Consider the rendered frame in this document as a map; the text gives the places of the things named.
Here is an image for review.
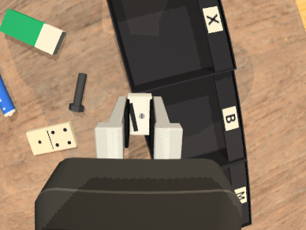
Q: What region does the dark grey bolt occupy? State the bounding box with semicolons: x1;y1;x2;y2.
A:
69;72;87;113

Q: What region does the black rack of bins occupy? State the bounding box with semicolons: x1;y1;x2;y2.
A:
106;0;252;228

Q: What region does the cream domino tile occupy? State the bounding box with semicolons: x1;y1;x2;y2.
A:
26;121;78;155

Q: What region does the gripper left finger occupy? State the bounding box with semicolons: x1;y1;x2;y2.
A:
95;96;130;159

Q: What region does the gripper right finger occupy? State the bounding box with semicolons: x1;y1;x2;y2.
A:
149;96;183;159

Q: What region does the blue aa battery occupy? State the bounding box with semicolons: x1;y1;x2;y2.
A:
0;75;16;117

